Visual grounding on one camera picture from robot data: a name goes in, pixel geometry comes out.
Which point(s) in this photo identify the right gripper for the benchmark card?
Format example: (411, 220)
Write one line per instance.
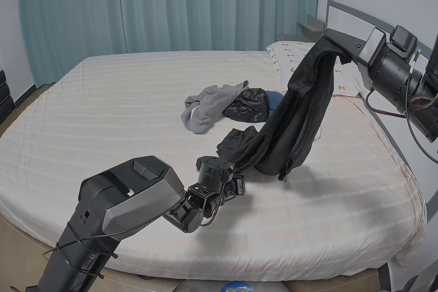
(390, 78)

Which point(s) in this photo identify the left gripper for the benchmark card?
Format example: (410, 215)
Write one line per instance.
(239, 186)

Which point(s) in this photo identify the black T-shirt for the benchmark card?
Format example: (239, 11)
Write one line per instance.
(291, 119)

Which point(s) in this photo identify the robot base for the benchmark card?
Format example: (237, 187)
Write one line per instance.
(202, 288)

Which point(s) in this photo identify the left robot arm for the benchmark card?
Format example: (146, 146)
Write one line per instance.
(137, 188)

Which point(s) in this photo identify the grey bedside table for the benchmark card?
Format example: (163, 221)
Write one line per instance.
(309, 27)

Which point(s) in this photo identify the white printed pillow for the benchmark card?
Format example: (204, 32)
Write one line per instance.
(291, 54)

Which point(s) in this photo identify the black shiny garment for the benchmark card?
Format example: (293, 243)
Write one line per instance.
(248, 106)

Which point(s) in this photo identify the grey garment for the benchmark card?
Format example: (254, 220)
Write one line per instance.
(208, 102)

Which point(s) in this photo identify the dark blue garment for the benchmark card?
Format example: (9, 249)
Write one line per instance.
(273, 100)

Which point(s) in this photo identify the bed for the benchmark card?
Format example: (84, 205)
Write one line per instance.
(102, 112)

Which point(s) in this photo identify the black chest of drawers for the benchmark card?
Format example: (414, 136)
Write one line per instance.
(5, 95)

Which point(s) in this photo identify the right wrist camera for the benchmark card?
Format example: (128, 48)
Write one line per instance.
(403, 37)

